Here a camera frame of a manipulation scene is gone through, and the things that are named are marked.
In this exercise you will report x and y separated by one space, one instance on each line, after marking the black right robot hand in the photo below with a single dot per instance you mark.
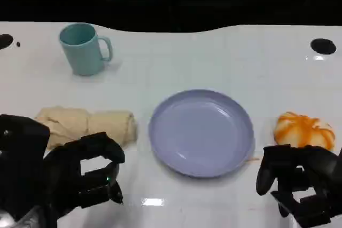
315 169

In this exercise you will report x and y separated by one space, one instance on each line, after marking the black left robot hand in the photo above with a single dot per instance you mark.
64 174

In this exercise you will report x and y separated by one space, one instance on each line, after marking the orange and white bread roll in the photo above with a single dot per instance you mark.
302 130

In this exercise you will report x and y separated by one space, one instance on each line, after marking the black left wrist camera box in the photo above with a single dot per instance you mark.
21 134

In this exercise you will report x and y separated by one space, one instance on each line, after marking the pale green mug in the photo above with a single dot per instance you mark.
81 51

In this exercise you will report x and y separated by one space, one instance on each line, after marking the lilac plate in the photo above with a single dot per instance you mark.
200 134

